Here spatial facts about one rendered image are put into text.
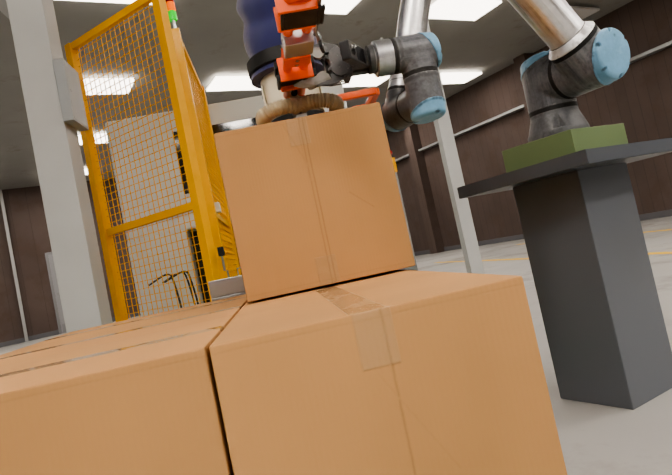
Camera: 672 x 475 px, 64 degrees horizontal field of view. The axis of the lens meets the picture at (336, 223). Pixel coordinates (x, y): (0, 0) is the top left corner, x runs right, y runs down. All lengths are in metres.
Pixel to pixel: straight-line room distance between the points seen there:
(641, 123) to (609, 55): 9.90
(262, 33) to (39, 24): 1.63
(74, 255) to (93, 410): 2.08
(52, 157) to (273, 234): 1.75
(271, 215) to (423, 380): 0.68
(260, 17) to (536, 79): 0.88
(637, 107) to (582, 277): 9.97
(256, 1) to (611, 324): 1.37
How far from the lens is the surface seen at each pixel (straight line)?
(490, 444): 0.74
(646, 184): 11.67
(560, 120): 1.85
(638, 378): 1.87
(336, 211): 1.26
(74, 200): 2.78
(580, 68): 1.76
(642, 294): 1.91
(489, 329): 0.71
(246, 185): 1.27
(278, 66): 1.36
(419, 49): 1.41
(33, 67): 2.98
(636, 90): 11.70
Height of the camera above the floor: 0.62
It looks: 3 degrees up
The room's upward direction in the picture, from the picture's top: 12 degrees counter-clockwise
